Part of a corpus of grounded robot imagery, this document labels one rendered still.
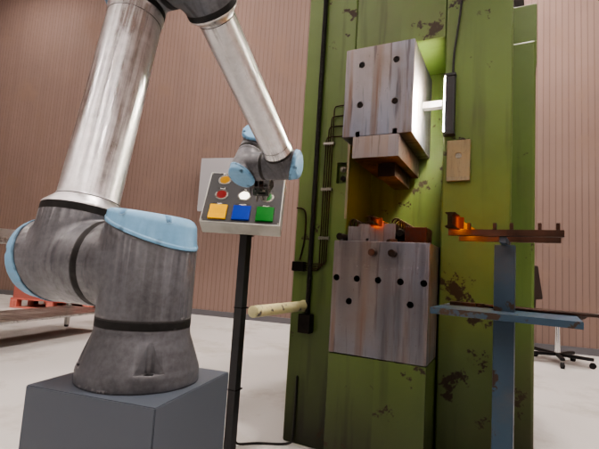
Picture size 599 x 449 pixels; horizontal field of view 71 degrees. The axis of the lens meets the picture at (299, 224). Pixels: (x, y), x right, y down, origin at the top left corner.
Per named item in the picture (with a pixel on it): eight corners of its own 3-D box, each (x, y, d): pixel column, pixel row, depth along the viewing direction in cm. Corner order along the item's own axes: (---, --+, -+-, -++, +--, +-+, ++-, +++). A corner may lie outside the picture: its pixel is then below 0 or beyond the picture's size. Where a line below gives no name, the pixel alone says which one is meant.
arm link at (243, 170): (253, 167, 126) (266, 140, 133) (220, 169, 130) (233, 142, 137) (264, 189, 132) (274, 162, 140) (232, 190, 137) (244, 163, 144)
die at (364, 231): (395, 242, 166) (396, 221, 167) (347, 241, 175) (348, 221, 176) (415, 249, 204) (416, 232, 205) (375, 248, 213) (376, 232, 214)
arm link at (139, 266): (148, 325, 60) (160, 203, 61) (62, 314, 66) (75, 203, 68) (209, 316, 74) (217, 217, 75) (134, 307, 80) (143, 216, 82)
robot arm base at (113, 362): (152, 403, 57) (160, 328, 58) (42, 383, 62) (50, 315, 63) (217, 371, 75) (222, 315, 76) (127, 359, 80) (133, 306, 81)
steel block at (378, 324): (426, 366, 150) (430, 242, 155) (328, 351, 167) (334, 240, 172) (447, 345, 200) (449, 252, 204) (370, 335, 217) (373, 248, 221)
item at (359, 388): (422, 506, 145) (426, 367, 150) (321, 475, 162) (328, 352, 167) (444, 448, 195) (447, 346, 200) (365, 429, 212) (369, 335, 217)
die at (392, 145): (398, 155, 170) (399, 133, 171) (351, 159, 179) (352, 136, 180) (418, 178, 207) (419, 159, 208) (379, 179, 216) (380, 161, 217)
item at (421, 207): (450, 251, 202) (455, 71, 212) (367, 248, 221) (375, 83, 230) (453, 253, 211) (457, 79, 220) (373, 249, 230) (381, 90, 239)
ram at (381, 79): (433, 129, 165) (437, 33, 169) (341, 137, 182) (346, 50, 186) (447, 158, 202) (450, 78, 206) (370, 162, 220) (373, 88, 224)
